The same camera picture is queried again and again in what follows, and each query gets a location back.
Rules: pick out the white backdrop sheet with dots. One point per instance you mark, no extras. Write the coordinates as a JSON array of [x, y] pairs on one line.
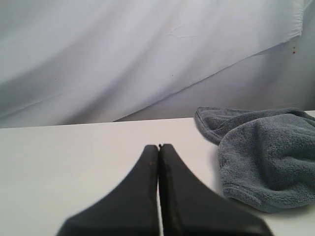
[[67, 61]]

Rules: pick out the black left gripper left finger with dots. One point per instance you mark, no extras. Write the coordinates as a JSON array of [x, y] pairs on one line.
[[128, 210]]

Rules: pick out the grey fleece towel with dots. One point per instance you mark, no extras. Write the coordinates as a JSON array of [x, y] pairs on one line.
[[266, 158]]

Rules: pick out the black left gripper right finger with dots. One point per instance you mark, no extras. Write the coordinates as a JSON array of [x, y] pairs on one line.
[[190, 208]]

